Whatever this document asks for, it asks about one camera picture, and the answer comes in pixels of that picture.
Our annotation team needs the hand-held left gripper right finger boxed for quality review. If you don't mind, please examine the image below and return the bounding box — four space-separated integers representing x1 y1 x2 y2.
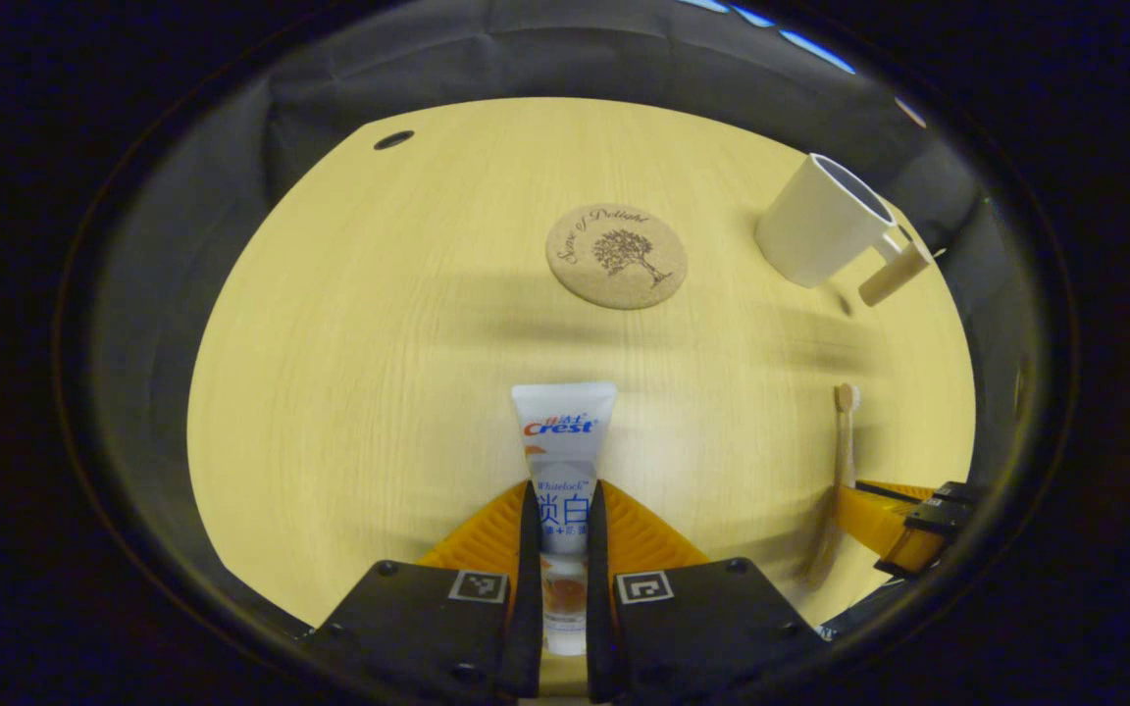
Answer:
585 479 831 705

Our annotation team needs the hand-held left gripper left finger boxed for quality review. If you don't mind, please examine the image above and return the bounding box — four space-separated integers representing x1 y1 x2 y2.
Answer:
300 479 544 702

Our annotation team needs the wooden toothbrush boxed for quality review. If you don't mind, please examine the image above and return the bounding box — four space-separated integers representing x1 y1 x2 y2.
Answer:
800 382 862 589

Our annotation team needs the white toothpaste tube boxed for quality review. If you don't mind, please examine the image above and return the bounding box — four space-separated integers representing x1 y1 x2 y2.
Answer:
511 382 618 656

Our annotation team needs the white cup with wooden handle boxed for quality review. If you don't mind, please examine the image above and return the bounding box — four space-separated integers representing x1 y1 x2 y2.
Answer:
755 153 934 307

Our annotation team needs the round cork coaster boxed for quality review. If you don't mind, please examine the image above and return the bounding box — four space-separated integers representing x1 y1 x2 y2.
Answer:
545 203 689 311

